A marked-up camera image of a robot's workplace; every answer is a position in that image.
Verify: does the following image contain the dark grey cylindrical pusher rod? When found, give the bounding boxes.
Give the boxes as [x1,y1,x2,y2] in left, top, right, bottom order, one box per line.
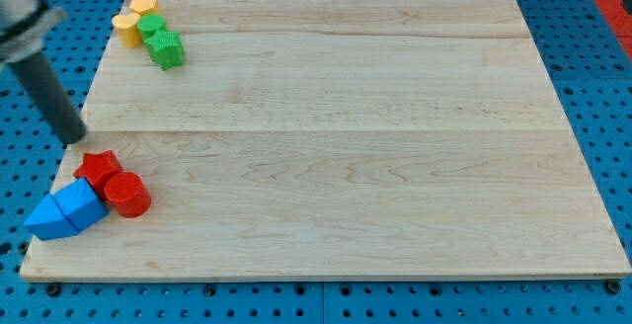
[9,51,87,144]

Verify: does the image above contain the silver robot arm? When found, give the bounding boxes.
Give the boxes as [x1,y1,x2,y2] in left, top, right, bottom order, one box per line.
[1,0,87,144]

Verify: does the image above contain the yellow heart block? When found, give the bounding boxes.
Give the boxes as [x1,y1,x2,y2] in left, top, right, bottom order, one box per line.
[112,12,143,47]

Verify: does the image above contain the red star block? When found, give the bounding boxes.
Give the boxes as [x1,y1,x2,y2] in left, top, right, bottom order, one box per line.
[73,150,123,200]

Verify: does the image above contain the green cylinder block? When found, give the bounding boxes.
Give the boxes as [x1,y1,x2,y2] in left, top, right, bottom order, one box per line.
[136,14,166,41]

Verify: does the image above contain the yellow hexagon block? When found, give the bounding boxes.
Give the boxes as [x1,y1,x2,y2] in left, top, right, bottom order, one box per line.
[129,0,160,16]

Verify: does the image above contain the blue cube block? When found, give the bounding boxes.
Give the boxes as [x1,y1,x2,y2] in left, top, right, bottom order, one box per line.
[53,178,109,232]

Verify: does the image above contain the green star block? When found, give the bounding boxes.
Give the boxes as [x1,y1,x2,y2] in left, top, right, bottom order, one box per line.
[144,30,185,71]

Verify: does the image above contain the blue triangle block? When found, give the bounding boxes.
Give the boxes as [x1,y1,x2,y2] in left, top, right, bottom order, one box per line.
[24,194,79,241]

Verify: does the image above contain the red cylinder block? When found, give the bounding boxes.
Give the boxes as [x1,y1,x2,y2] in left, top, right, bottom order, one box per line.
[105,172,151,218]

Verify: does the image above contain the light wooden board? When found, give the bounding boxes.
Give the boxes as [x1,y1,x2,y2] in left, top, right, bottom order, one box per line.
[21,0,631,283]

